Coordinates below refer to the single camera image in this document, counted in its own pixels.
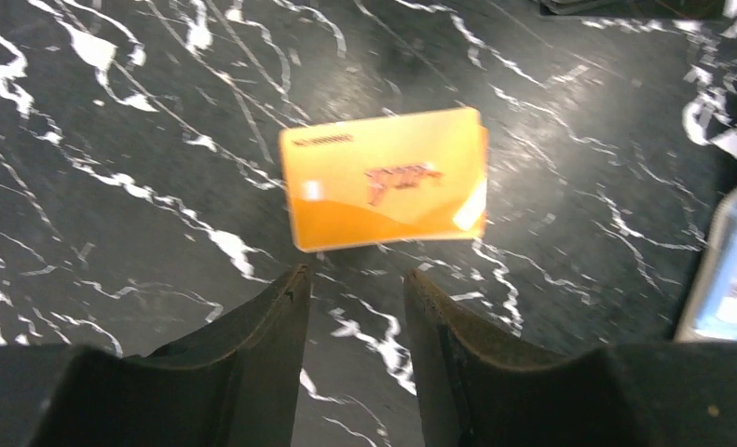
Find grey blue card holder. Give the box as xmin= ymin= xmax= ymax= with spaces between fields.
xmin=674 ymin=187 xmax=737 ymax=342

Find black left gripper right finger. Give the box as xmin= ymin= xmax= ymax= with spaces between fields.
xmin=403 ymin=270 xmax=737 ymax=446

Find orange credit card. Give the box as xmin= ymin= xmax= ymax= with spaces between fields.
xmin=278 ymin=107 xmax=488 ymax=252

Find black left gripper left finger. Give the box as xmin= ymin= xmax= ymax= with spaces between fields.
xmin=29 ymin=265 xmax=311 ymax=446

